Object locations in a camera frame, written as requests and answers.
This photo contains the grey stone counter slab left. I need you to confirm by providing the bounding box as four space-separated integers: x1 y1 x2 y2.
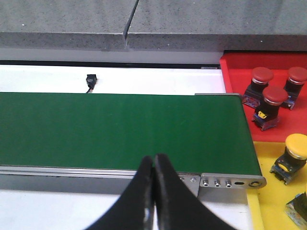
0 0 138 51

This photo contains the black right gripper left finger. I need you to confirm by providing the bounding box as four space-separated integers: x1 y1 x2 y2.
87 156 154 230

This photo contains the red plastic tray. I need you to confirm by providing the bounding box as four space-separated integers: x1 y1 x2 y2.
220 52 307 142

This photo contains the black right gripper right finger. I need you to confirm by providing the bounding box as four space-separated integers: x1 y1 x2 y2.
154 153 234 230

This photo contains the yellow mushroom push button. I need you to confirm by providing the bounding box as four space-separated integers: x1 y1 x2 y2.
285 191 307 230
270 133 307 185

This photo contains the red mushroom push button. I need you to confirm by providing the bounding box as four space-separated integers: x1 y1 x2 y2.
282 67 307 110
252 85 288 131
242 67 273 108

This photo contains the black connector with wires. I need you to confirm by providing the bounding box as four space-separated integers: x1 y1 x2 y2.
86 74 97 93

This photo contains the yellow plastic tray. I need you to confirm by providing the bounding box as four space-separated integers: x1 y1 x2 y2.
247 141 307 230

